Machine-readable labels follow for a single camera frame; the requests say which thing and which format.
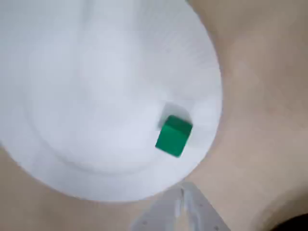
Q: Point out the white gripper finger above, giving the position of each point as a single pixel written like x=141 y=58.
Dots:
x=161 y=214
x=204 y=216

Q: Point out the green cube block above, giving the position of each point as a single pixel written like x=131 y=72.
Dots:
x=172 y=139

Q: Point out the white paper plate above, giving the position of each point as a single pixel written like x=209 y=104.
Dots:
x=84 y=96

